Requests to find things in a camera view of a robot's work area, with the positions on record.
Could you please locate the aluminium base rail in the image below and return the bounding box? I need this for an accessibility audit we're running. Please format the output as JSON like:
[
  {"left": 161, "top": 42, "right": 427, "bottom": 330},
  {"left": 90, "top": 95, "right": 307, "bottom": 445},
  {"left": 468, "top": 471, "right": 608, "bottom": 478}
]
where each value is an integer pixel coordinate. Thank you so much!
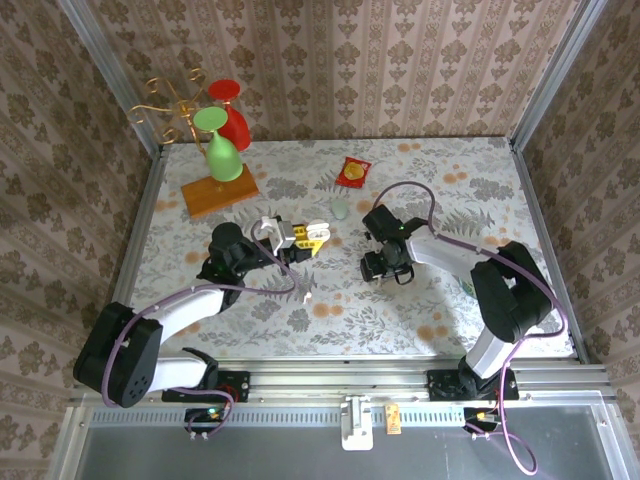
[{"left": 69, "top": 362, "right": 619, "bottom": 404}]

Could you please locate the grey metal sheet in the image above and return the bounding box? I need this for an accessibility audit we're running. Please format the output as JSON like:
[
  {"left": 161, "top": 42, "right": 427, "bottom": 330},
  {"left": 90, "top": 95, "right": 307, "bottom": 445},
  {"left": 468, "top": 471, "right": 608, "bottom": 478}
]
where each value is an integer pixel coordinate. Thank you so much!
[{"left": 49, "top": 403, "right": 634, "bottom": 480}]

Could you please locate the white plastic bracket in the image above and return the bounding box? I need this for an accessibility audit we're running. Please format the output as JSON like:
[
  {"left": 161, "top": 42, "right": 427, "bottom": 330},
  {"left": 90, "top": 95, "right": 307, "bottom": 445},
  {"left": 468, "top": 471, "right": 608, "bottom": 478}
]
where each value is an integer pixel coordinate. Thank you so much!
[{"left": 340, "top": 394, "right": 376, "bottom": 452}]

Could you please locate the slotted grey cable duct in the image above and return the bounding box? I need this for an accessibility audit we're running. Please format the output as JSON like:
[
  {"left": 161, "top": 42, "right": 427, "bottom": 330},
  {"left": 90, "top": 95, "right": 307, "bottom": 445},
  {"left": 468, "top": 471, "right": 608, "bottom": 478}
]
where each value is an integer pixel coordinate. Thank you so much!
[{"left": 82, "top": 405, "right": 614, "bottom": 427}]

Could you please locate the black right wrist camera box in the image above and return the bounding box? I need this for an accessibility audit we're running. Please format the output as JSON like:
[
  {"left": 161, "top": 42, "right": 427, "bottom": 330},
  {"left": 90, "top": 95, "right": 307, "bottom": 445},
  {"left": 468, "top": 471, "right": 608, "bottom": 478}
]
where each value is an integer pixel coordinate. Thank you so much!
[{"left": 362, "top": 203, "right": 399, "bottom": 244}]

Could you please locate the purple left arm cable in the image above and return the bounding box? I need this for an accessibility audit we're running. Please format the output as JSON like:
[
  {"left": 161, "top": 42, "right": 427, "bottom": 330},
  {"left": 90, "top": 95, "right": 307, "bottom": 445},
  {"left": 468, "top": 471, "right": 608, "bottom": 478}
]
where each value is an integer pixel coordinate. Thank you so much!
[{"left": 99, "top": 219, "right": 301, "bottom": 444}]

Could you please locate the red wine glass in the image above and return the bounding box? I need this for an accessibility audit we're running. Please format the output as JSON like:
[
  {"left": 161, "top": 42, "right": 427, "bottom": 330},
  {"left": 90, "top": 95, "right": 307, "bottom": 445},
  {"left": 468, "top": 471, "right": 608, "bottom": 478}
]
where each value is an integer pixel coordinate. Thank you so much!
[{"left": 207, "top": 79, "right": 252, "bottom": 152}]

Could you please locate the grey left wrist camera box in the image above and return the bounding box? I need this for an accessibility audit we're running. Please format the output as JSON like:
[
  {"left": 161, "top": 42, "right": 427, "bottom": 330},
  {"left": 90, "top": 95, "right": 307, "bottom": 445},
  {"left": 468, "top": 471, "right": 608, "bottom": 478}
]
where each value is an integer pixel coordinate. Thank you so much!
[{"left": 258, "top": 215, "right": 297, "bottom": 251}]

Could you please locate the gold wire rack wooden base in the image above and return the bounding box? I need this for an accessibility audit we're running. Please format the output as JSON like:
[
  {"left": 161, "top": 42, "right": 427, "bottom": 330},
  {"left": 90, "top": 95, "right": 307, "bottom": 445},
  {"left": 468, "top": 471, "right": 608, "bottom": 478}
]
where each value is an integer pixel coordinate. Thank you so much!
[{"left": 127, "top": 67, "right": 261, "bottom": 220}]

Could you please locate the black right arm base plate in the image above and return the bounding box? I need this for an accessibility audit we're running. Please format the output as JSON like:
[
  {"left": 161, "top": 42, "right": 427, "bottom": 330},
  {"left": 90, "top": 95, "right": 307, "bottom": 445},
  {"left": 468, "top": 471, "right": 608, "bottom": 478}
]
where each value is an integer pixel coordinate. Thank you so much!
[{"left": 425, "top": 368, "right": 521, "bottom": 402}]

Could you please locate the green wine glass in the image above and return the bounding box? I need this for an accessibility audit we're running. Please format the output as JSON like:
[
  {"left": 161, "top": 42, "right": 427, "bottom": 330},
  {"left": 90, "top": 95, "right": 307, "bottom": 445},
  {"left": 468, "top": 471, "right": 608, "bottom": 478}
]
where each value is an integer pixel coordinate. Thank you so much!
[{"left": 192, "top": 106, "right": 245, "bottom": 182}]

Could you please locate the aluminium side rail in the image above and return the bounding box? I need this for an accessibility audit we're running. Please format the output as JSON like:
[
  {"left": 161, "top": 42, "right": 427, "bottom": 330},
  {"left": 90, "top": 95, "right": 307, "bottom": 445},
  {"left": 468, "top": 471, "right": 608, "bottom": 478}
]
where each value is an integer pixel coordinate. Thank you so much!
[
  {"left": 507, "top": 137, "right": 591, "bottom": 365},
  {"left": 93, "top": 144, "right": 169, "bottom": 366}
]

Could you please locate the aluminium frame post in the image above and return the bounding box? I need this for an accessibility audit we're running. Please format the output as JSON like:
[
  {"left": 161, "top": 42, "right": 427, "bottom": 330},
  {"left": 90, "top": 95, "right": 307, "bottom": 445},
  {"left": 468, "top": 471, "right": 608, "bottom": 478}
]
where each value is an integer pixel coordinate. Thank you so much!
[
  {"left": 55, "top": 0, "right": 167, "bottom": 154},
  {"left": 508, "top": 0, "right": 610, "bottom": 151}
]

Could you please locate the red snack packet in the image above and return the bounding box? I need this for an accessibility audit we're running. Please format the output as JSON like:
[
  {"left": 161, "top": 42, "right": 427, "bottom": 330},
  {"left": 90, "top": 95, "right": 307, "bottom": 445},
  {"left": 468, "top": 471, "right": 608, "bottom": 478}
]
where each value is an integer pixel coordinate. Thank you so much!
[{"left": 333, "top": 155, "right": 374, "bottom": 190}]

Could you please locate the floral print tablecloth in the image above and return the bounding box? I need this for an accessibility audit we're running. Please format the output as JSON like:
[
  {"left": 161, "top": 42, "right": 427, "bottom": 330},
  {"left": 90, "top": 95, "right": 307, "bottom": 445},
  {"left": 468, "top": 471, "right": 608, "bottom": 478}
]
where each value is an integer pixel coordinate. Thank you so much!
[{"left": 107, "top": 137, "right": 576, "bottom": 359}]

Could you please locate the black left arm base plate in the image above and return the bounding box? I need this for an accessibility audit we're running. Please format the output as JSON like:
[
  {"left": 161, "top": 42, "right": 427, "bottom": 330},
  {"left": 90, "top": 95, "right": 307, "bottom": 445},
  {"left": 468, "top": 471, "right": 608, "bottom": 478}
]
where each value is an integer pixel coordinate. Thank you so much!
[{"left": 160, "top": 369, "right": 251, "bottom": 404}]

